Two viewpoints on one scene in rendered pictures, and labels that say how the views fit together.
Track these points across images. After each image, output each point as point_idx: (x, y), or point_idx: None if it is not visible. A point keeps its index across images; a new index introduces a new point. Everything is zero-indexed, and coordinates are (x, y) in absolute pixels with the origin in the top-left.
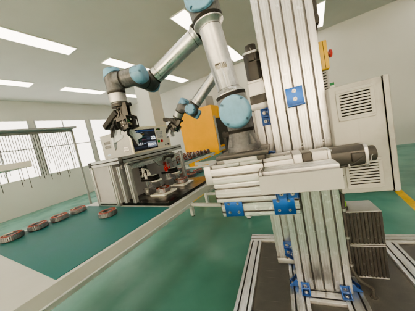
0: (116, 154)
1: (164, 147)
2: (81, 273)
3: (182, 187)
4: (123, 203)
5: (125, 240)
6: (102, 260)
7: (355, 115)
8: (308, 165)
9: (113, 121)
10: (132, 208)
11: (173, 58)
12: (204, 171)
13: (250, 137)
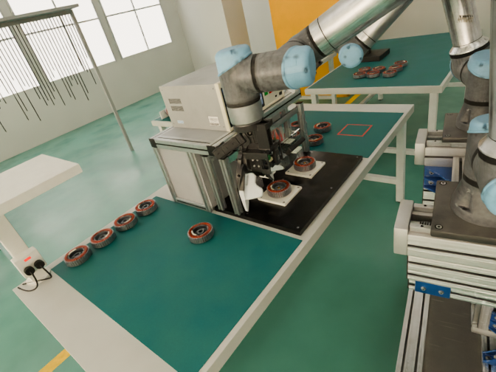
0: (194, 124)
1: (274, 102)
2: (215, 368)
3: (309, 183)
4: (216, 208)
5: (255, 313)
6: (233, 346)
7: None
8: None
9: (240, 156)
10: (236, 226)
11: (376, 9)
12: (395, 233)
13: None
